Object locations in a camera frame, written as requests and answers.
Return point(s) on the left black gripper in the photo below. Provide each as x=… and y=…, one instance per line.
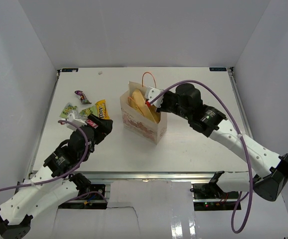
x=105, y=126

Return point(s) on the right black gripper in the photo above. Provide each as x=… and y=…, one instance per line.
x=167, y=94

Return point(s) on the brown chips bag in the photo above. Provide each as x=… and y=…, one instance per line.
x=138, y=103

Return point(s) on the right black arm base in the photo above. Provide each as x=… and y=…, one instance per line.
x=209, y=197

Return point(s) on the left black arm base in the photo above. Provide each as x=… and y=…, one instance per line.
x=90, y=195

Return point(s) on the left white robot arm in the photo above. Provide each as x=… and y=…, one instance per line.
x=55, y=182

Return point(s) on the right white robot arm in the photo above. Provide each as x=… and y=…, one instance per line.
x=267, y=172

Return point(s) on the beige paper bag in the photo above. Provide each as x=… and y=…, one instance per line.
x=135, y=122

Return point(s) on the pink candy packet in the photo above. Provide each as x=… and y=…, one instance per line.
x=91, y=123

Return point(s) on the yellow m&m's packet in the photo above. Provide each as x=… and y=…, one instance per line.
x=102, y=111

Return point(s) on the light green snack packet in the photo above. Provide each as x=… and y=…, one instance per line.
x=88, y=111

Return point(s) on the purple candy wrapper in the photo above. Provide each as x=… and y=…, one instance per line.
x=82, y=97

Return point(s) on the right blue label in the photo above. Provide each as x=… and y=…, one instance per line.
x=217, y=69

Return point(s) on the blue label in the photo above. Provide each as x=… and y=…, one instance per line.
x=69, y=70
x=217, y=69

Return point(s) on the left blue label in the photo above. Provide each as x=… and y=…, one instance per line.
x=69, y=70

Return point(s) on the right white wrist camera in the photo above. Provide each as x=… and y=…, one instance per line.
x=153, y=97

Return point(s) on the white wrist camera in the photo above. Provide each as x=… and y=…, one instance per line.
x=75, y=120
x=153, y=97

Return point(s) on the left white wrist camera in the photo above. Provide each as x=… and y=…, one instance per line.
x=75, y=120

